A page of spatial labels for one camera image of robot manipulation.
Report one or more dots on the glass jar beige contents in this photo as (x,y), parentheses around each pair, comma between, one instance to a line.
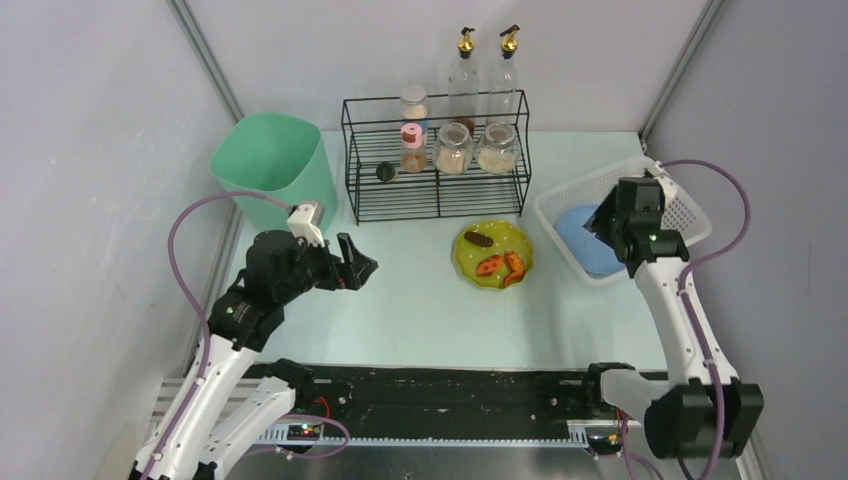
(498,149)
(453,150)

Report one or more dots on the green dotted plate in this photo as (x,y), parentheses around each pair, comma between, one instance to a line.
(507,237)

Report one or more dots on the orange fried food piece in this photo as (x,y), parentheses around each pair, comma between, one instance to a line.
(489,265)
(516,268)

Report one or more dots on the glass oil bottle gold spout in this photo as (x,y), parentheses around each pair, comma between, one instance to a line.
(503,78)

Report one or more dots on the green plastic waste bin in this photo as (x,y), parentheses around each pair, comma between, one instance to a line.
(278,155)

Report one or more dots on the orange fried food piece right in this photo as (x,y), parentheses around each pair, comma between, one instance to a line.
(516,268)

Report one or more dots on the pink lid spice bottle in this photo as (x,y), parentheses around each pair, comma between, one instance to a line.
(413,158)

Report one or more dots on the dark brown food piece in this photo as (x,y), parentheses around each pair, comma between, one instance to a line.
(478,239)

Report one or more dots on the black wire rack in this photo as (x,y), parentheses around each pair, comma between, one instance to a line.
(371,128)

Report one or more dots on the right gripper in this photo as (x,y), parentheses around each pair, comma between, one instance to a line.
(610,225)

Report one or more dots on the blue plate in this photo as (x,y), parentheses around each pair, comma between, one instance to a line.
(593,256)

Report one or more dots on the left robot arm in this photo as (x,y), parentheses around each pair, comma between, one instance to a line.
(196,440)

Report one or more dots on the silver lid shaker jar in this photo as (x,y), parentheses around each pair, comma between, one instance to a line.
(413,98)

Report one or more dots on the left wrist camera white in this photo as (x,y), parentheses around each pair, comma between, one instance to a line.
(304,223)

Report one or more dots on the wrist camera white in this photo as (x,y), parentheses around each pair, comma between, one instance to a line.
(669,185)
(304,223)

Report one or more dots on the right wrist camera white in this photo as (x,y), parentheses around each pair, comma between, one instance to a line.
(669,185)

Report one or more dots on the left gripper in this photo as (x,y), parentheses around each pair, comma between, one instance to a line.
(340,266)

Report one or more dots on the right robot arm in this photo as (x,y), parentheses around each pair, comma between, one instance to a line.
(704,410)

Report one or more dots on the small black lid bottle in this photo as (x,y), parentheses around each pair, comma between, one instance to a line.
(386,172)

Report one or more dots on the white plastic basket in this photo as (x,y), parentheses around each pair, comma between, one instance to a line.
(683,214)

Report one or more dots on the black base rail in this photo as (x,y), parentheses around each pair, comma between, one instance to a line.
(395,407)

